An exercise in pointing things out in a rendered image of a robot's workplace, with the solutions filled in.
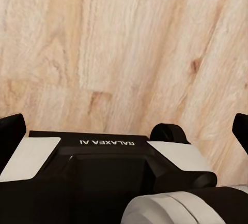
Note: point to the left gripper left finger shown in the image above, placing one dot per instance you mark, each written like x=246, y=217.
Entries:
x=12, y=131

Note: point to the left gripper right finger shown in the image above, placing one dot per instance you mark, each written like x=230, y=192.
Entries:
x=240, y=130

